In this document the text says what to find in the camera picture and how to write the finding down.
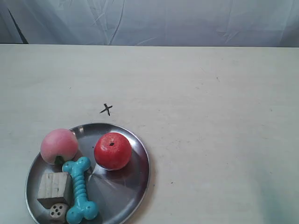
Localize red toy apple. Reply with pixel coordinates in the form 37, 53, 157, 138
94, 133, 132, 171

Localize round steel plate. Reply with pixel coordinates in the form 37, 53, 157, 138
25, 123, 150, 224

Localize pink toy peach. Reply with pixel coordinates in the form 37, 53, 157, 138
40, 129, 78, 165

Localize turquoise rubber bone toy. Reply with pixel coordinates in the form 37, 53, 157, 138
62, 157, 99, 224

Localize pale wooden block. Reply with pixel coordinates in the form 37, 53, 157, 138
37, 172, 72, 209

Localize small wooden die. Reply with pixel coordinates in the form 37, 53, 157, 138
50, 203, 69, 224

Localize black cross mark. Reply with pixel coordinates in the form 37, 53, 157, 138
100, 103, 113, 116

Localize white backdrop cloth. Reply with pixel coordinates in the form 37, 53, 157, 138
0, 0, 299, 47

